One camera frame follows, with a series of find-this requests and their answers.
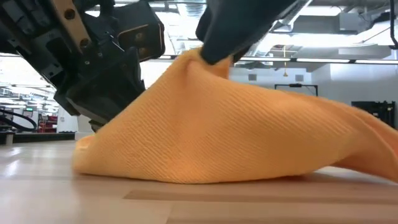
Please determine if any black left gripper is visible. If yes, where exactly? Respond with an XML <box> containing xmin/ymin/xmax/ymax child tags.
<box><xmin>0</xmin><ymin>0</ymin><xmax>147</xmax><ymax>131</ymax></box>

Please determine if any orange microfiber towel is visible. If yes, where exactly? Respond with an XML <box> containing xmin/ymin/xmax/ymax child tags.
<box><xmin>72</xmin><ymin>48</ymin><xmax>398</xmax><ymax>184</ymax></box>

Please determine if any ceiling light strip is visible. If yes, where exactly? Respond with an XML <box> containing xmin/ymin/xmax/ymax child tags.
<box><xmin>295</xmin><ymin>58</ymin><xmax>351</xmax><ymax>63</ymax></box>
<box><xmin>239</xmin><ymin>57</ymin><xmax>292</xmax><ymax>62</ymax></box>
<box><xmin>354</xmin><ymin>59</ymin><xmax>398</xmax><ymax>65</ymax></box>

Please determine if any hanging ceiling pendant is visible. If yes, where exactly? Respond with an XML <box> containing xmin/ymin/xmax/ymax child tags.
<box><xmin>282</xmin><ymin>46</ymin><xmax>289</xmax><ymax>78</ymax></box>

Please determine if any red shelving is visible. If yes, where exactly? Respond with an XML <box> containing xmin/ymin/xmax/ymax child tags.
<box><xmin>39</xmin><ymin>115</ymin><xmax>58</xmax><ymax>134</ymax></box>

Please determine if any black cabinet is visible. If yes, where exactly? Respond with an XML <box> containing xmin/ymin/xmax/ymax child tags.
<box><xmin>351</xmin><ymin>100</ymin><xmax>397</xmax><ymax>129</ymax></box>

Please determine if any silver ventilation duct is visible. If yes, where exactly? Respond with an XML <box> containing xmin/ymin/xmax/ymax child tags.
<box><xmin>270</xmin><ymin>0</ymin><xmax>313</xmax><ymax>32</ymax></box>

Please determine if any black gantry frame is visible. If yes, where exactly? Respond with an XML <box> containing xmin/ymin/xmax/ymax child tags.
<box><xmin>274</xmin><ymin>83</ymin><xmax>319</xmax><ymax>97</ymax></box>

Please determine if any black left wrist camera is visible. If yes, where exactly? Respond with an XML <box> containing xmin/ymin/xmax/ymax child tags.
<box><xmin>114</xmin><ymin>1</ymin><xmax>166</xmax><ymax>62</ymax></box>

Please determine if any black background cable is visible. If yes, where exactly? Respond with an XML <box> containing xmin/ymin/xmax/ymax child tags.
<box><xmin>0</xmin><ymin>106</ymin><xmax>40</xmax><ymax>132</ymax></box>

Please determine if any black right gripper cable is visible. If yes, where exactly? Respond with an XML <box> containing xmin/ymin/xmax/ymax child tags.
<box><xmin>389</xmin><ymin>0</ymin><xmax>398</xmax><ymax>50</ymax></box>

